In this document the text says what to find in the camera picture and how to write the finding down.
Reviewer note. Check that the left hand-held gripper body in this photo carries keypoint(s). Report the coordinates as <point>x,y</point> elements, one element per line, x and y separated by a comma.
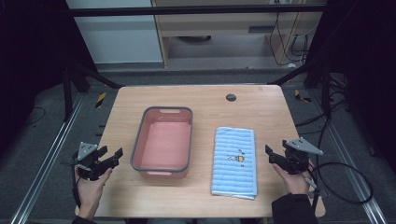
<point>87,159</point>

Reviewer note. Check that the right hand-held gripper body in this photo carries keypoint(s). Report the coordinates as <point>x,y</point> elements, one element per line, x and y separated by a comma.
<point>295,155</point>

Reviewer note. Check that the blue striped towel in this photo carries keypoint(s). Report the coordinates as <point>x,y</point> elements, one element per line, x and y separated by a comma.
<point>233,177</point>

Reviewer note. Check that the pink basin with grey rim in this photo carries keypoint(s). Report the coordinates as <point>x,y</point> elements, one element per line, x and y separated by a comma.
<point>165,143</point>

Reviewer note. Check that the person's right hand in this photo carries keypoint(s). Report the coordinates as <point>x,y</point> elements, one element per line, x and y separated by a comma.
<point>294,183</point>

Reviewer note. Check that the person's left hand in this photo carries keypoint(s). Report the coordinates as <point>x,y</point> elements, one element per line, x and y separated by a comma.
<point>91,191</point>

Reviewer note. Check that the yellow and black tape strip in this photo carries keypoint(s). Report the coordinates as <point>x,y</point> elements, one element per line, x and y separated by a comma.
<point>299,95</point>
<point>100,100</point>

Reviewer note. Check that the black metal stand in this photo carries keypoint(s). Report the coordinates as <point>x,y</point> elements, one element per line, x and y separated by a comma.
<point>67,93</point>
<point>325,90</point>

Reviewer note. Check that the white power plug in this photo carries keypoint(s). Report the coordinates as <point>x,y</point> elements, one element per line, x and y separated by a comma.
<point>291,65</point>

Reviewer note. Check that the black curtain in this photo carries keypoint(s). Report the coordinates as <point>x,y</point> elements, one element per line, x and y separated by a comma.
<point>367,62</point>
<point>31,62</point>

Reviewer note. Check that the white cabinet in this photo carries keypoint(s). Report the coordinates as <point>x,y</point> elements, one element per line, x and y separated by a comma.
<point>118,40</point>

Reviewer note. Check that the light wooden desk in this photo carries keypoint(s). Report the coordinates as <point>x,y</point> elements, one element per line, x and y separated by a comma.
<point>218,22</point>

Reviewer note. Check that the aluminium floor rail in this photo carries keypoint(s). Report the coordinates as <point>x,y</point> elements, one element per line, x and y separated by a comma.
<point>46,165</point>
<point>342,150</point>

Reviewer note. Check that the black horizontal frame bar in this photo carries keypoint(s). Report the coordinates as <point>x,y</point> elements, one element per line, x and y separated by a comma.
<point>186,10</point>

